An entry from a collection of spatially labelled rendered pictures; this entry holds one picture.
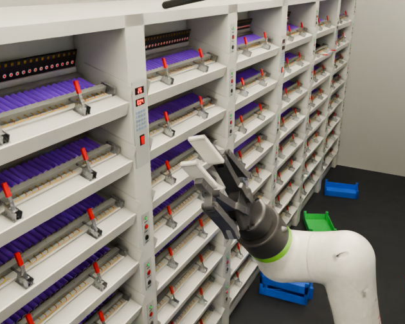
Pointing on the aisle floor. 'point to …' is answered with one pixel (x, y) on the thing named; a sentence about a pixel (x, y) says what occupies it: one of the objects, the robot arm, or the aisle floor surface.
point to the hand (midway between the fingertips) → (202, 162)
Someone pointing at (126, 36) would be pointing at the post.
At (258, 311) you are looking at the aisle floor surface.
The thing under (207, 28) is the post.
